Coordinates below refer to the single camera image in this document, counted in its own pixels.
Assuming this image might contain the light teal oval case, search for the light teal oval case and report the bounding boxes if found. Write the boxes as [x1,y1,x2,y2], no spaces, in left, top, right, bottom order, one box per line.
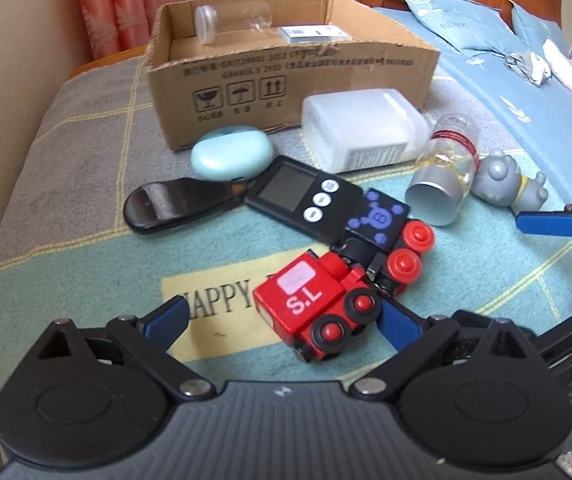
[190,126,275,182]

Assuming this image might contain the black block toy train car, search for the black block toy train car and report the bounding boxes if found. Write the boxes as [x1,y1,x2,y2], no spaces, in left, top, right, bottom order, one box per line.
[331,187,437,296]

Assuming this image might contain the pink curtain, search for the pink curtain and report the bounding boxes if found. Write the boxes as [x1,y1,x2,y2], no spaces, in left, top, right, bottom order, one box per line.
[73,0,184,61]

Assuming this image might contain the clear plastic jar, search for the clear plastic jar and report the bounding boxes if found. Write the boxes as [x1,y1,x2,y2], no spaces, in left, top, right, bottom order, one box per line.
[194,2,272,45]

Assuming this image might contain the white plastic bottle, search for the white plastic bottle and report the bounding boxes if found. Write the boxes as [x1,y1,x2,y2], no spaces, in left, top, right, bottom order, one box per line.
[300,88,432,175]

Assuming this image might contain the blue floral bedsheet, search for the blue floral bedsheet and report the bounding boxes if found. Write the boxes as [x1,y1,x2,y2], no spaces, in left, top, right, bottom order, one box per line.
[371,7,572,181]

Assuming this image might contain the large blue floral pillow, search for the large blue floral pillow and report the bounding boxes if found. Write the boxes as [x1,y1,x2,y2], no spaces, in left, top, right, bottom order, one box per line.
[395,0,522,58]

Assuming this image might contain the small blue pillow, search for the small blue pillow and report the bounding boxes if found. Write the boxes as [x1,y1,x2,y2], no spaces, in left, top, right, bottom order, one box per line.
[510,2,567,61]

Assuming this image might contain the grey toy figure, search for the grey toy figure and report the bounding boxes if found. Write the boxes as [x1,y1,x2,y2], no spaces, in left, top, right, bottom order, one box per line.
[468,149,549,221]

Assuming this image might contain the crumpled grey white cloth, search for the crumpled grey white cloth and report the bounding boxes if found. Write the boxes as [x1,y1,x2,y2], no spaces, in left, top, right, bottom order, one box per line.
[505,51,553,86]

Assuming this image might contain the grey teal checked blanket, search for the grey teal checked blanket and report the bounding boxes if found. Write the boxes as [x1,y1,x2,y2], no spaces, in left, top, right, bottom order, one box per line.
[0,52,572,480]

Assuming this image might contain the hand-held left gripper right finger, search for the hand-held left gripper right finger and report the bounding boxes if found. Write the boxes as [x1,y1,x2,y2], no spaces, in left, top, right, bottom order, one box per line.
[348,300,534,404]

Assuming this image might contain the brown cardboard box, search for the brown cardboard box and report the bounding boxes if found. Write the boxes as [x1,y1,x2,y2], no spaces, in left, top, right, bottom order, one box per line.
[145,0,442,152]

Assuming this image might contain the red toy locomotive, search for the red toy locomotive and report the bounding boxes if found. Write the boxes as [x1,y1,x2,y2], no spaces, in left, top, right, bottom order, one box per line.
[252,249,384,365]

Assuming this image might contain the small white grey packet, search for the small white grey packet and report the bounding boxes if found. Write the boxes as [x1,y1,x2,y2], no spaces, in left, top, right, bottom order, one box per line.
[278,24,352,45]

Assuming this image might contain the silver-capped capsule bottle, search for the silver-capped capsule bottle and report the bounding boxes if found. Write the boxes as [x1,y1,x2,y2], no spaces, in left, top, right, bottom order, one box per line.
[405,114,482,226]

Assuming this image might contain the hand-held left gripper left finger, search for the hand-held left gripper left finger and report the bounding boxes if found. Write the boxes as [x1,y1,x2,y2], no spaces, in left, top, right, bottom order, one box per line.
[36,296,215,404]

